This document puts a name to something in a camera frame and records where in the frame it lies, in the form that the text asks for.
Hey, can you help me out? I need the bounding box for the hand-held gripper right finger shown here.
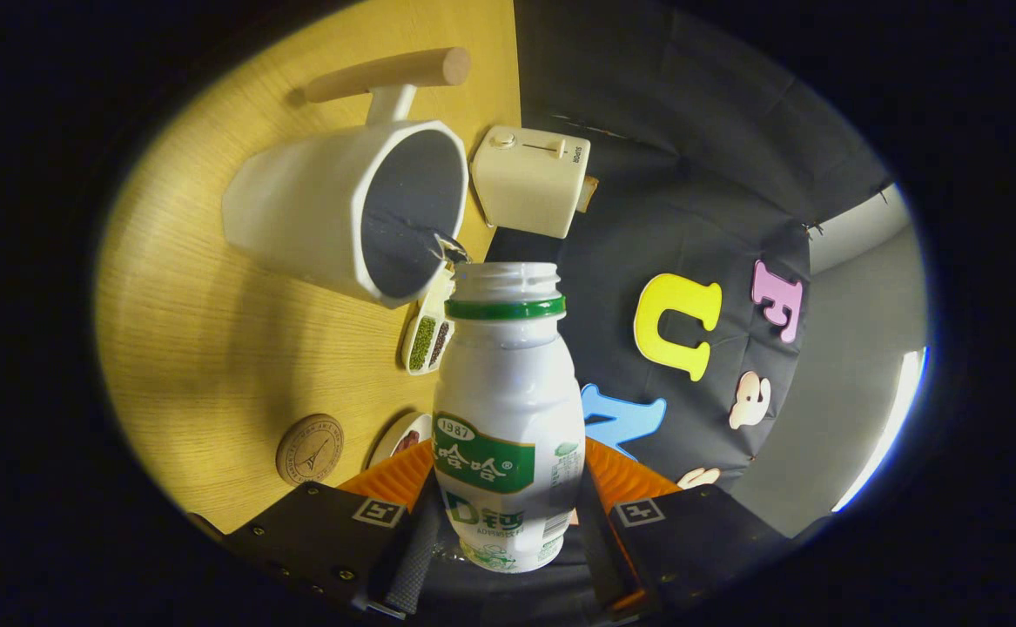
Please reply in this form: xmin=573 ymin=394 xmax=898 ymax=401
xmin=577 ymin=435 xmax=791 ymax=621

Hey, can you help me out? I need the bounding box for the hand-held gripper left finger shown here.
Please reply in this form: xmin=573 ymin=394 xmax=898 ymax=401
xmin=190 ymin=438 xmax=439 ymax=621

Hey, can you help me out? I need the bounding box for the round cork coaster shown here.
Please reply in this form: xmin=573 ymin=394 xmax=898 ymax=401
xmin=276 ymin=414 xmax=345 ymax=487

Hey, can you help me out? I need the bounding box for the white juice bottle green label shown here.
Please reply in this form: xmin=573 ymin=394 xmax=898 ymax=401
xmin=432 ymin=261 xmax=588 ymax=573

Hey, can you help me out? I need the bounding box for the white cup wooden handle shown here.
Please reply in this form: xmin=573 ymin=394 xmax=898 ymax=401
xmin=221 ymin=46 xmax=472 ymax=310

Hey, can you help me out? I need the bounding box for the white round plate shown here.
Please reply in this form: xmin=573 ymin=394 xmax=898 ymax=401
xmin=368 ymin=412 xmax=434 ymax=469

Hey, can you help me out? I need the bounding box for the white divided dish with beans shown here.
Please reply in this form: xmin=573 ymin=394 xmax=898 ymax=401
xmin=400 ymin=266 xmax=457 ymax=376

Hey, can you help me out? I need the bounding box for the wooden table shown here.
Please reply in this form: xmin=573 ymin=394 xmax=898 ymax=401
xmin=94 ymin=0 xmax=523 ymax=534

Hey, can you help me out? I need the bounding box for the ceiling light strip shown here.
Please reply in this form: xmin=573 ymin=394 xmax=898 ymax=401
xmin=831 ymin=347 xmax=929 ymax=513

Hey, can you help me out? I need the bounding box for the cream toaster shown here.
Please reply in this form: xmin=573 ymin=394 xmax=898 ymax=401
xmin=470 ymin=125 xmax=592 ymax=239

